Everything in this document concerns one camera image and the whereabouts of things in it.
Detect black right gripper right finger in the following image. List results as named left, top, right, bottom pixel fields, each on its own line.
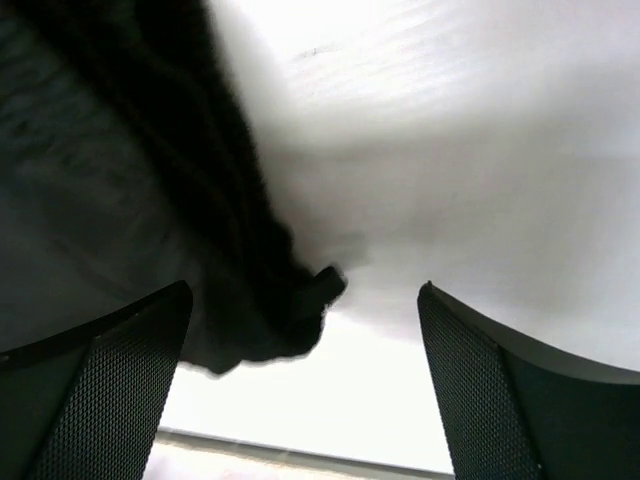
left=417, top=283, right=639, bottom=480

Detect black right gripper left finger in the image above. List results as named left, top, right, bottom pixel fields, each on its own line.
left=1, top=281, right=193, bottom=480

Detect black shorts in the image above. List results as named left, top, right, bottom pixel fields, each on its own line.
left=1, top=1, right=345, bottom=374

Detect aluminium table edge rail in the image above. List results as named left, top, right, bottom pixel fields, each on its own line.
left=149, top=427, right=454, bottom=476

